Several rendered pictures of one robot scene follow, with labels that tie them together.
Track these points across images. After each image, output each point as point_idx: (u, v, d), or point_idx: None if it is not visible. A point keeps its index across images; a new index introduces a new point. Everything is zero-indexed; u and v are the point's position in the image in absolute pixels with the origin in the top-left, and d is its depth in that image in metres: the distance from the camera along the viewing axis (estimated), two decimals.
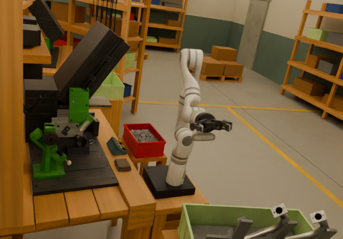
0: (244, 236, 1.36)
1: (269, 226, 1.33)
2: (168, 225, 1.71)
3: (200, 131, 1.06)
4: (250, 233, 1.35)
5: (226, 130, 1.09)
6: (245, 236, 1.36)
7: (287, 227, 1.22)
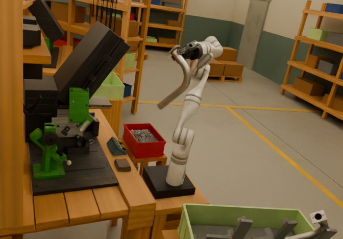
0: None
1: None
2: (168, 225, 1.71)
3: (175, 60, 1.31)
4: None
5: (182, 53, 1.30)
6: None
7: (287, 227, 1.22)
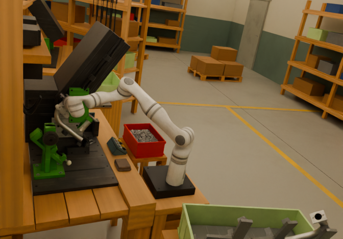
0: (76, 136, 1.88)
1: (62, 123, 1.84)
2: (168, 225, 1.71)
3: None
4: (73, 132, 1.87)
5: None
6: (76, 136, 1.88)
7: (287, 227, 1.22)
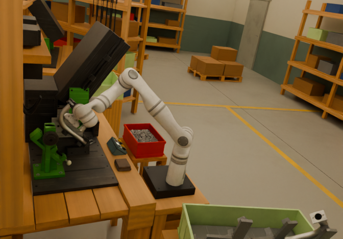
0: (81, 139, 1.90)
1: (67, 127, 1.85)
2: (168, 225, 1.71)
3: None
4: (78, 136, 1.89)
5: None
6: (80, 140, 1.90)
7: (287, 227, 1.22)
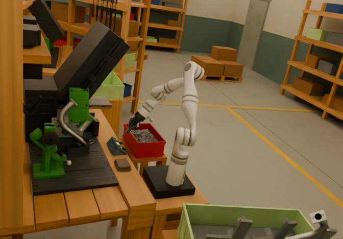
0: (81, 139, 1.90)
1: (67, 127, 1.85)
2: (168, 225, 1.71)
3: (127, 132, 2.09)
4: (78, 136, 1.89)
5: (129, 130, 2.08)
6: (80, 140, 1.90)
7: (287, 227, 1.22)
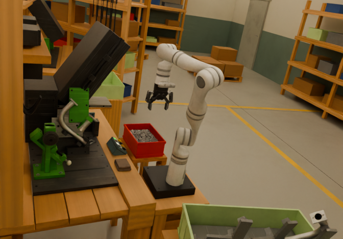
0: (81, 139, 1.90)
1: (67, 127, 1.85)
2: (168, 225, 1.71)
3: (167, 108, 1.70)
4: (78, 136, 1.89)
5: (151, 105, 1.66)
6: (80, 140, 1.90)
7: (287, 227, 1.22)
